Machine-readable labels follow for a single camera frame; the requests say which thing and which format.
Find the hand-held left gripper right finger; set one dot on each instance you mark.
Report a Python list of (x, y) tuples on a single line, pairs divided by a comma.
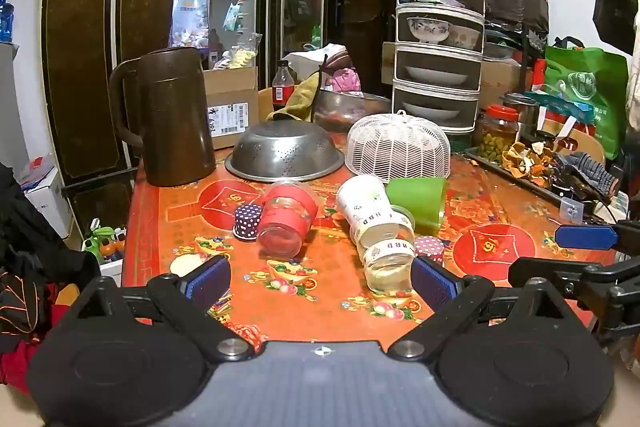
[(434, 283)]

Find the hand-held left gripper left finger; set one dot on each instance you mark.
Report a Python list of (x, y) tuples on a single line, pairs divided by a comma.
[(207, 283)]

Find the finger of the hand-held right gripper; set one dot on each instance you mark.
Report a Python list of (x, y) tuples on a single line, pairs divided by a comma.
[(550, 273), (585, 237)]

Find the clear glass cup with label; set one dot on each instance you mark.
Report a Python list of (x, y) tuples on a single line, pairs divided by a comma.
[(387, 267)]

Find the green plastic cup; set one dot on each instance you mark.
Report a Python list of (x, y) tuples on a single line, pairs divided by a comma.
[(417, 203)]

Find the glass cup with red sleeve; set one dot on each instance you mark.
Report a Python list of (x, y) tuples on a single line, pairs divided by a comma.
[(287, 217)]

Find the white paper cup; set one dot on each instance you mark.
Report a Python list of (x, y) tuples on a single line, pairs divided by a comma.
[(360, 202)]

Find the polka dot lid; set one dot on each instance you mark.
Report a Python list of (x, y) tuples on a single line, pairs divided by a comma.
[(429, 248), (247, 222)]

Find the grey knit glove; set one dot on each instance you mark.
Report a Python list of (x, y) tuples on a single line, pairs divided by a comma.
[(592, 172)]

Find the dried orange peels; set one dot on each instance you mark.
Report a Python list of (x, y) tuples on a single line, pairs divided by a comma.
[(527, 163)]

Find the red printed tablecloth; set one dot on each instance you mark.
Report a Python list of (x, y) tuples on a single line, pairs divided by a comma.
[(320, 277)]

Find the black tray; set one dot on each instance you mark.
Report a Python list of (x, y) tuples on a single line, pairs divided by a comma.
[(487, 162)]

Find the blue and white gift bag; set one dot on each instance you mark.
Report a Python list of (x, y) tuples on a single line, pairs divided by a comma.
[(560, 112)]

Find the red-lidded pickle jar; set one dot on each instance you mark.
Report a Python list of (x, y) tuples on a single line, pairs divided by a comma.
[(497, 138)]

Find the white plastic basket cover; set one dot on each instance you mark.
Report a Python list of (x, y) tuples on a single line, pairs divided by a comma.
[(400, 148)]

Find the steel canister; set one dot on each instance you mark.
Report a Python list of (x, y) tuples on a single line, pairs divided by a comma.
[(520, 109)]

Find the green shopping bag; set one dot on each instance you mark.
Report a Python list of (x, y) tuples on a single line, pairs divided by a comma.
[(590, 82)]

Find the steel colander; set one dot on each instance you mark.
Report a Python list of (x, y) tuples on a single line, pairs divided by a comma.
[(285, 148)]

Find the white plate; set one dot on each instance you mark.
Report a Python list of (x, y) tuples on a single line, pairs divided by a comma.
[(430, 113), (435, 76)]

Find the brown plastic pitcher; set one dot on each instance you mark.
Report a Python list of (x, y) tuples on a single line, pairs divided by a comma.
[(170, 117)]

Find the dark clothing pile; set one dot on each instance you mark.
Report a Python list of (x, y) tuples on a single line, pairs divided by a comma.
[(35, 247)]

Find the plain cardboard box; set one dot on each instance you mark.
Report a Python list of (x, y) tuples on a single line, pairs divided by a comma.
[(505, 79)]

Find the white carton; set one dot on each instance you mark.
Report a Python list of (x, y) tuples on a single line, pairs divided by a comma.
[(47, 202)]

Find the cardboard box with label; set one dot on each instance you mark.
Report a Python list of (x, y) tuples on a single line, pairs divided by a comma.
[(231, 93)]

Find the steel bowl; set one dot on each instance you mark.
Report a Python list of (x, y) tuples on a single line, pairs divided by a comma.
[(345, 108)]

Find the cola bottle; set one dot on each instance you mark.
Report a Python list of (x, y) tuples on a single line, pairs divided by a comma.
[(283, 94)]

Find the yellow-green cloth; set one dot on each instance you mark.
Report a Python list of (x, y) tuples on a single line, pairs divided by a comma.
[(300, 99)]

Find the white tiered mesh food rack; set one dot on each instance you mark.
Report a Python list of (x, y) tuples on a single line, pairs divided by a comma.
[(400, 72)]

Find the pink plastic bag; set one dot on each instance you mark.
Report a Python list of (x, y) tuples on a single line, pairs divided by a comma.
[(346, 80)]

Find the hanging dark garment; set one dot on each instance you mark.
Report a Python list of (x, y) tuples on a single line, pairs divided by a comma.
[(612, 14)]

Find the clear snack packet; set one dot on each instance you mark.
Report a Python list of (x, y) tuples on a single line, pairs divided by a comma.
[(239, 53)]

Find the floral ceramic bowl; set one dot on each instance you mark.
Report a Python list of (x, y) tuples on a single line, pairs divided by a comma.
[(429, 30), (465, 38)]

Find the dark wooden wardrobe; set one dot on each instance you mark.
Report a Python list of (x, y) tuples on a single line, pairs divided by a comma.
[(85, 57)]

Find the hanging snack bag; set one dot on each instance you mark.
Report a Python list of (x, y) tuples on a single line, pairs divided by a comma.
[(189, 14)]

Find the blue water bottle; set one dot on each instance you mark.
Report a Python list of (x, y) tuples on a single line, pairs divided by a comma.
[(5, 19)]

